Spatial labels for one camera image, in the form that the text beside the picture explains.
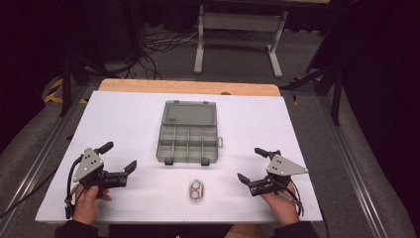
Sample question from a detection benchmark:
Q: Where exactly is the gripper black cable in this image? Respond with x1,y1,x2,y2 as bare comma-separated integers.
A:
63,154,84,220
282,179,305,218

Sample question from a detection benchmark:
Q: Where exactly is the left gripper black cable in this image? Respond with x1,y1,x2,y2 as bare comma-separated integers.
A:
63,154,84,220

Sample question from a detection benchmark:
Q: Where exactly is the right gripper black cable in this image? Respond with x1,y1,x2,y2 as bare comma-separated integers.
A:
282,179,305,218

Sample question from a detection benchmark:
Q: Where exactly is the person's left hand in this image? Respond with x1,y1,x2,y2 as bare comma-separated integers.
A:
72,185,113,226

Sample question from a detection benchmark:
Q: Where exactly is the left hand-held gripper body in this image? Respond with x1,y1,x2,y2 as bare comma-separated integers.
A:
72,147,129,198

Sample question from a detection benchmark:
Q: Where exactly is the person's dark clothing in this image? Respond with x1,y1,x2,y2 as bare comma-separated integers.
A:
108,223,234,238

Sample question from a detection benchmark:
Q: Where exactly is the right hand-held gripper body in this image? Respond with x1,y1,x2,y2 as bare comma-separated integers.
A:
249,155,309,197

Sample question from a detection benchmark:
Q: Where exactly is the yellow black hazard tape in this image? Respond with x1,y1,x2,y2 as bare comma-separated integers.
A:
44,76,89,105

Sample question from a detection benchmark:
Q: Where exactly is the black metal stand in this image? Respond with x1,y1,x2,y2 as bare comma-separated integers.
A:
58,0,112,118

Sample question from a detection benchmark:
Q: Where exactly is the wooden table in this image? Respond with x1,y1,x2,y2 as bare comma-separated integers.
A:
97,77,282,98

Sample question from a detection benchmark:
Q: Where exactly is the aluminium floor rail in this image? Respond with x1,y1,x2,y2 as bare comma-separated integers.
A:
0,84,91,234
316,95,391,238

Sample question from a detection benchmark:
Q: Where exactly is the black tripod stand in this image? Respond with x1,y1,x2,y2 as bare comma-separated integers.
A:
280,63,345,127

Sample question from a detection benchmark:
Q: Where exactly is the white metal stand frame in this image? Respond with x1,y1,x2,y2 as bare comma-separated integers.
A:
193,4,289,79

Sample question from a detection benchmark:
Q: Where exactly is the bundle of floor cables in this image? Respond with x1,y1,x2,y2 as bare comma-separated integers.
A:
142,29,200,55

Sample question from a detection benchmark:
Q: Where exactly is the grey plastic compartment box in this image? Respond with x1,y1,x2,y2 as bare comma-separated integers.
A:
155,99,225,167

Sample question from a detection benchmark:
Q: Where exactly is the small clear packet with rings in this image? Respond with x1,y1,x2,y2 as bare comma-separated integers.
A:
188,178,205,203

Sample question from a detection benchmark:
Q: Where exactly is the white table mat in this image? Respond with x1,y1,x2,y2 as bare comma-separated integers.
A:
35,89,324,224

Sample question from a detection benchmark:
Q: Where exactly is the person's right hand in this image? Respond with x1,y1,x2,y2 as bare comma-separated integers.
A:
261,181,301,228

